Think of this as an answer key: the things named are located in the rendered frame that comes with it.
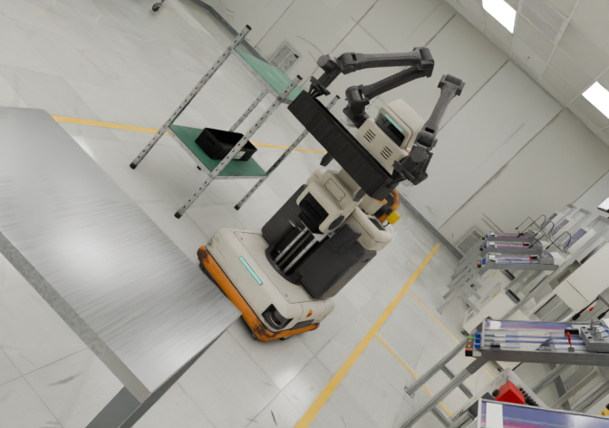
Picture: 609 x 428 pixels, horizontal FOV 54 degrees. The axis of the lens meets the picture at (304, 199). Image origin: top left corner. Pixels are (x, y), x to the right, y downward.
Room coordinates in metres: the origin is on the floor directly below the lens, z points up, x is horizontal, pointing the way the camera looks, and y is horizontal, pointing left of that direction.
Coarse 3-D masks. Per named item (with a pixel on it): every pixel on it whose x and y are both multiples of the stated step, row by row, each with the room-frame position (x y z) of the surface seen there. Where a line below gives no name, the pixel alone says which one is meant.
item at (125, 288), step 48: (0, 144) 1.10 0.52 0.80; (48, 144) 1.25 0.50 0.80; (0, 192) 0.98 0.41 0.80; (48, 192) 1.10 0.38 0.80; (96, 192) 1.24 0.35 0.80; (0, 240) 0.90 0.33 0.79; (48, 240) 0.97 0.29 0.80; (96, 240) 1.09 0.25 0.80; (144, 240) 1.23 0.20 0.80; (48, 288) 0.88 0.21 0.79; (96, 288) 0.97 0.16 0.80; (144, 288) 1.08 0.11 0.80; (192, 288) 1.22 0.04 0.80; (96, 336) 0.87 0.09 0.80; (144, 336) 0.96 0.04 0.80; (192, 336) 1.07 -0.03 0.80; (144, 384) 0.86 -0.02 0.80
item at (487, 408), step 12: (492, 408) 2.34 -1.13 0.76; (504, 408) 2.35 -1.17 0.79; (516, 408) 2.36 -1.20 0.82; (480, 420) 2.21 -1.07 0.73; (492, 420) 2.22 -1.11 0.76; (504, 420) 2.23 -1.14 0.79; (516, 420) 2.24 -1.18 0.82; (528, 420) 2.26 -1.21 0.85; (540, 420) 2.27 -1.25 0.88; (552, 420) 2.28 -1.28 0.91; (564, 420) 2.29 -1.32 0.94; (576, 420) 2.30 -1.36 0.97; (588, 420) 2.31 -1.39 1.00; (600, 420) 2.32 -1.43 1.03
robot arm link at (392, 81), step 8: (424, 48) 2.91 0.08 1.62; (424, 56) 2.88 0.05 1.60; (400, 72) 2.96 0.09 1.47; (408, 72) 2.95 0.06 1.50; (416, 72) 2.94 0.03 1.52; (424, 72) 2.94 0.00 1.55; (384, 80) 2.96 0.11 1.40; (392, 80) 2.95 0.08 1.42; (400, 80) 2.94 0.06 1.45; (408, 80) 2.96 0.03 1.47; (352, 88) 2.97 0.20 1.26; (360, 88) 2.98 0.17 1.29; (368, 88) 2.96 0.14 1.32; (376, 88) 2.95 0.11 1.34; (384, 88) 2.95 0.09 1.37; (392, 88) 2.97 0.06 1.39; (368, 96) 2.95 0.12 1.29; (352, 104) 2.92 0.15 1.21; (360, 104) 2.94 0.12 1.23
